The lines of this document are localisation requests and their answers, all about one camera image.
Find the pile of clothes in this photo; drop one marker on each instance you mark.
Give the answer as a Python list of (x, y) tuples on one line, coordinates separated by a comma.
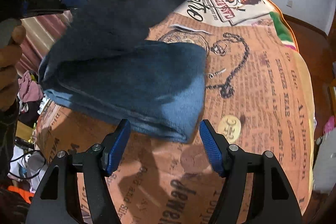
[(29, 90)]

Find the red gold striped curtain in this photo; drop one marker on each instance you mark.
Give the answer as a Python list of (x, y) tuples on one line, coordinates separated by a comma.
[(41, 33)]

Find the blue denim jeans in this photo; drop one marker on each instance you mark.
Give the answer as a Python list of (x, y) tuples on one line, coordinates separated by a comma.
[(105, 67)]

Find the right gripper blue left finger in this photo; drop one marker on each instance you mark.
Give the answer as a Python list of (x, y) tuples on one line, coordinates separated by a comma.
[(96, 164)]

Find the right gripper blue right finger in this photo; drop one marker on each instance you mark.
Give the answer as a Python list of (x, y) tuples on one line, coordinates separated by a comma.
[(230, 162)]

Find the retro print bed blanket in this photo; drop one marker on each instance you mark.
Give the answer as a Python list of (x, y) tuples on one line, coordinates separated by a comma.
[(258, 95)]

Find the person's left hand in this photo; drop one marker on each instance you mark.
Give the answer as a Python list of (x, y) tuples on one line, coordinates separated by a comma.
[(10, 56)]

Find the wall power socket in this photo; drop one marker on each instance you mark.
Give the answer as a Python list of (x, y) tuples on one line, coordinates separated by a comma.
[(289, 3)]

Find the pink slipper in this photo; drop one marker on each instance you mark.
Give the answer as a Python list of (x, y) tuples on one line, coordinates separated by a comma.
[(329, 125)]

